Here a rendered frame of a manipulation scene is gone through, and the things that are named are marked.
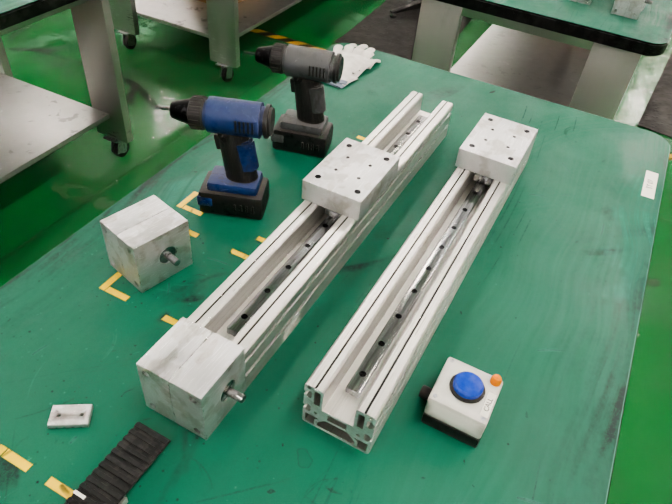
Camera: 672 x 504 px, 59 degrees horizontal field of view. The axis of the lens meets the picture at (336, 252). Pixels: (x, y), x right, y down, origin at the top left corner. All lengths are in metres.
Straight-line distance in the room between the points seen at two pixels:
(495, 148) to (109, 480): 0.84
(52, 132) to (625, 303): 2.06
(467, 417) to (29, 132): 2.08
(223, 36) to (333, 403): 2.53
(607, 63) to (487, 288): 1.45
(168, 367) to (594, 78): 1.94
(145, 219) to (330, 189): 0.30
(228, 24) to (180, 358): 2.46
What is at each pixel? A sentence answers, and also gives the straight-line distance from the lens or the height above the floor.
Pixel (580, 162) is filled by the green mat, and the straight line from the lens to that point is 1.46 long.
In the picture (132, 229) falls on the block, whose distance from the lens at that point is 0.96.
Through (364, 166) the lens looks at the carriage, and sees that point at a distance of 1.05.
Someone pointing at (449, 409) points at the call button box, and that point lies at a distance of 0.81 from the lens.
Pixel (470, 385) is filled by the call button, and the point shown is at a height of 0.85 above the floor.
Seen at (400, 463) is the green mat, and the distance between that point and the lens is 0.82.
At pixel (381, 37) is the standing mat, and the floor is 0.01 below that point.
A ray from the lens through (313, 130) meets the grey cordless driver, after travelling 1.25.
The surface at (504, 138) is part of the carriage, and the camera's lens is 1.20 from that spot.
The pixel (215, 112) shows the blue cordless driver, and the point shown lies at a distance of 1.01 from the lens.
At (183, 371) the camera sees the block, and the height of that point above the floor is 0.87.
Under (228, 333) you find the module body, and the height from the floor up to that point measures 0.82.
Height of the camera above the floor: 1.49
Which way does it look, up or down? 43 degrees down
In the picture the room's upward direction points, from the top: 6 degrees clockwise
